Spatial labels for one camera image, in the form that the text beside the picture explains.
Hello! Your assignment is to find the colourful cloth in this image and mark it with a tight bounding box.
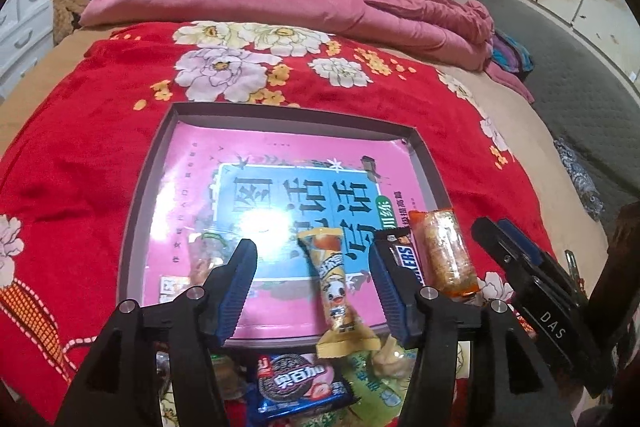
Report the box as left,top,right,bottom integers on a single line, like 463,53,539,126
492,31,535,82

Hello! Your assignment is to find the red floral blanket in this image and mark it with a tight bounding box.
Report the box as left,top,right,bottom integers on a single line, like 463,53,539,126
0,21,571,427

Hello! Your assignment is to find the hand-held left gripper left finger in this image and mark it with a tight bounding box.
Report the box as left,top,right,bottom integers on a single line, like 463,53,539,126
55,238,259,427

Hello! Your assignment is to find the orange rice cracker packet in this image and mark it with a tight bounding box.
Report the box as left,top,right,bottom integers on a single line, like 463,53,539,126
409,207,482,300

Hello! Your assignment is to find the crumpled pink quilt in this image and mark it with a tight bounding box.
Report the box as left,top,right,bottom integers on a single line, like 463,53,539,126
327,0,536,105

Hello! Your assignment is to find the pink book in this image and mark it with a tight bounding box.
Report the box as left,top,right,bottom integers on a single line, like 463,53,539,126
142,122,446,340

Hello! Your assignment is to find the dark grey shallow box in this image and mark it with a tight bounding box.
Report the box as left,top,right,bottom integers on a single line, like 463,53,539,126
116,103,481,350

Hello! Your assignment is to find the light green snack packet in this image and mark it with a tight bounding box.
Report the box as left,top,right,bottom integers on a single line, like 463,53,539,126
345,352,418,415

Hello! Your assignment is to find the blue cookie packet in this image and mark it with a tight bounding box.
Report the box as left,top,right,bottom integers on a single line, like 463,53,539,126
247,352,353,425

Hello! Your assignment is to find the grey quilted headboard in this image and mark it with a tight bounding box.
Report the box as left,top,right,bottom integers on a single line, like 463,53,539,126
472,0,640,228

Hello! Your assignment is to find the small metal object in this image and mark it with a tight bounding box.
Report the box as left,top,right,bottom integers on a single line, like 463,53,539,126
564,249,583,295

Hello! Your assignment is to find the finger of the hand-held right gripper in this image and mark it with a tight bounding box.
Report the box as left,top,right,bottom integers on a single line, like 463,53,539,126
499,219,551,280
472,217,531,303

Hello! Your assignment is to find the clear packet small pastry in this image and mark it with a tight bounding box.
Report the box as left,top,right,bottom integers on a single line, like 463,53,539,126
189,231,236,293

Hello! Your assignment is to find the black white patterned cloth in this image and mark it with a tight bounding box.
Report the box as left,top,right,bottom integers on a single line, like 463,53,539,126
552,137,606,223

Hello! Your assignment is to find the white drawer cabinet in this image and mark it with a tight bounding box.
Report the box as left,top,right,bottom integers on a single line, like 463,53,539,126
0,0,55,100

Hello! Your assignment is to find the brown fuzzy blanket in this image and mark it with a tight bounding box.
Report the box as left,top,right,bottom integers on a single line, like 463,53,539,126
51,0,93,45

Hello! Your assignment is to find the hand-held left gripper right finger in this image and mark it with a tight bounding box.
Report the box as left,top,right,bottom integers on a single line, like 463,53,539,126
367,241,576,427

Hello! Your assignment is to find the yellow wafer stick packet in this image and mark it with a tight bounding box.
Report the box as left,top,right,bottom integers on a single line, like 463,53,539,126
296,227,382,360

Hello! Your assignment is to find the clear packet pale snack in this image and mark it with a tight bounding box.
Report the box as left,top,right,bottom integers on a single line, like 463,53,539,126
371,336,416,378

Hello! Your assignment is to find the brown chocolate bar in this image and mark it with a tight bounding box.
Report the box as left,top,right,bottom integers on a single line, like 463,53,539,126
375,229,428,290

